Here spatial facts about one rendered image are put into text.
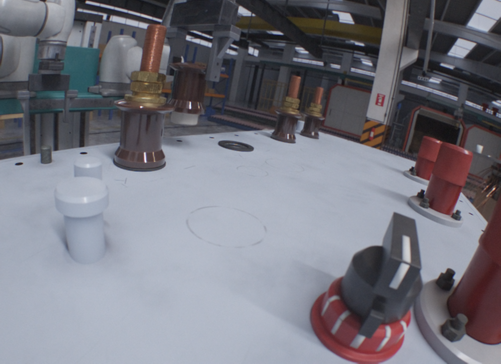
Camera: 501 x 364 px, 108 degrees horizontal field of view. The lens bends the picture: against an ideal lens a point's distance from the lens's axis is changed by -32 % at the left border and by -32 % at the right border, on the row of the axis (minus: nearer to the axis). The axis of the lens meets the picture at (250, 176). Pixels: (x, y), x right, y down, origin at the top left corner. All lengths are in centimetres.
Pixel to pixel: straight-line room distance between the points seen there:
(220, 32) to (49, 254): 41
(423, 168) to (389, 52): 1039
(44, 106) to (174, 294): 100
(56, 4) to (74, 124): 69
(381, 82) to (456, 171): 1043
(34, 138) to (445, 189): 142
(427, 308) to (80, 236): 26
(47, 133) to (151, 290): 125
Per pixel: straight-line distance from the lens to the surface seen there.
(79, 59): 131
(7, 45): 107
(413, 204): 52
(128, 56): 122
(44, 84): 86
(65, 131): 141
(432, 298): 25
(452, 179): 51
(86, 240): 20
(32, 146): 134
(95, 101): 117
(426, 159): 83
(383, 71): 1097
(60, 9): 85
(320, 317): 18
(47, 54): 85
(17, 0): 78
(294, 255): 24
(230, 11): 50
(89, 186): 19
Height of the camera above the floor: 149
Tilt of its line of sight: 18 degrees down
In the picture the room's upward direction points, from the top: 11 degrees clockwise
